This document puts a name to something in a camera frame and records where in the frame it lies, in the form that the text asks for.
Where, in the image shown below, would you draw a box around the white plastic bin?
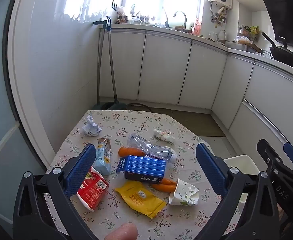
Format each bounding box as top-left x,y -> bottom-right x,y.
223,154 -> 261,205

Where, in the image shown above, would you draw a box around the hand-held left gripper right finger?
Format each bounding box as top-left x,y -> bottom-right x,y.
196,142 -> 278,240

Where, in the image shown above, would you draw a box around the blue cardboard box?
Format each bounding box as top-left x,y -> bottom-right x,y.
116,155 -> 167,182

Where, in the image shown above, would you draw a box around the red snack packet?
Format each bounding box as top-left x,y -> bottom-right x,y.
77,167 -> 109,212

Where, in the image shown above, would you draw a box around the colourful snack bags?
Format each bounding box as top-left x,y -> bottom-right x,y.
239,25 -> 260,42

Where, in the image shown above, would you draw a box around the white tissue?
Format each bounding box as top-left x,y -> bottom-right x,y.
153,129 -> 176,144

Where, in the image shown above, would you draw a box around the yellow snack packet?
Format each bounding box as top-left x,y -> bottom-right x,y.
115,181 -> 167,219

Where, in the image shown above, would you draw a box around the white kitchen countertop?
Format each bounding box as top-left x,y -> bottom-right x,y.
101,22 -> 293,90

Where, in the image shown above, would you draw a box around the black range hood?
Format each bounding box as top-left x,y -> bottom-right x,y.
255,0 -> 293,52

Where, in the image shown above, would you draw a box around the brown floor mat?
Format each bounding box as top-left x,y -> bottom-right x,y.
150,107 -> 226,138

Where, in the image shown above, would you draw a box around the white paper ball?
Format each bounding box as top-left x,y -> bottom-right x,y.
82,115 -> 102,137

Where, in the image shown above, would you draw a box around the black frying pan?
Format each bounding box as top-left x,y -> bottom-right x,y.
262,32 -> 293,68

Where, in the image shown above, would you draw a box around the metal kitchen faucet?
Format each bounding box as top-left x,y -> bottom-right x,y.
174,11 -> 187,31

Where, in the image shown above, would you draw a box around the crushed clear plastic bottle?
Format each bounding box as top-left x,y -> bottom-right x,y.
127,133 -> 178,163

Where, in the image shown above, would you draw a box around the dark curved hose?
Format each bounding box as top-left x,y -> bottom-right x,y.
126,102 -> 152,112

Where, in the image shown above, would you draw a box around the large orange carrot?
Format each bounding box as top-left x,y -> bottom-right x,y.
118,147 -> 147,158

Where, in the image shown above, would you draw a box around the white kitchen cabinets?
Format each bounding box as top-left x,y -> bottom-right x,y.
99,27 -> 293,160

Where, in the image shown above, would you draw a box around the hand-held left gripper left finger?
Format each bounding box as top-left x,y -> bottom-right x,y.
13,143 -> 98,240

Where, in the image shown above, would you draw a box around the light blue milk carton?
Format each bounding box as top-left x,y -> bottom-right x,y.
93,137 -> 112,176

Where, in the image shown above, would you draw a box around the crushed white paper cup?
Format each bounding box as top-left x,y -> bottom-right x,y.
169,179 -> 200,207

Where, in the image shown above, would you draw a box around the red dish soap bottle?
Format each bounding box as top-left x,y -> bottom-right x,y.
193,19 -> 202,36

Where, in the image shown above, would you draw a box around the broom with metal handle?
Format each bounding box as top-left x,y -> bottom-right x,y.
93,20 -> 106,110

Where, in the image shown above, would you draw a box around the person's left hand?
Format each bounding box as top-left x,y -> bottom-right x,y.
104,222 -> 139,240

